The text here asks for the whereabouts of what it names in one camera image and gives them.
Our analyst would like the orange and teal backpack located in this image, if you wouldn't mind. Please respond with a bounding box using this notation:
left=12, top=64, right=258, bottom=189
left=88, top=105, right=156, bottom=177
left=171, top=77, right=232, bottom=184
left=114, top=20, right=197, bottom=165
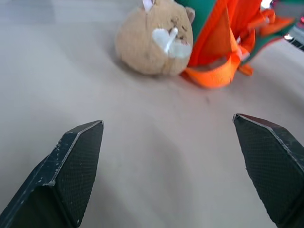
left=175, top=0, right=296, bottom=90

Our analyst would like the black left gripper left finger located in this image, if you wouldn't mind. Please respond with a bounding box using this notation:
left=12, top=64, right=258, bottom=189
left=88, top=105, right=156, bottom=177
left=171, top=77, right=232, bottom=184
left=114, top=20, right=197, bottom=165
left=0, top=120, right=105, bottom=228

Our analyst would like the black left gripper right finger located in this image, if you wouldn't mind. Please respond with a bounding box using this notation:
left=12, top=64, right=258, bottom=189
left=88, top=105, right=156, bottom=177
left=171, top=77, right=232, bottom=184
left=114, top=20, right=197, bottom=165
left=232, top=113, right=304, bottom=228

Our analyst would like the tan plush hamster toy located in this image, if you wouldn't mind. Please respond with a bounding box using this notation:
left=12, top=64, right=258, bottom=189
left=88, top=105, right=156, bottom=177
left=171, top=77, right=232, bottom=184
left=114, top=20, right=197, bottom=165
left=114, top=0, right=196, bottom=77

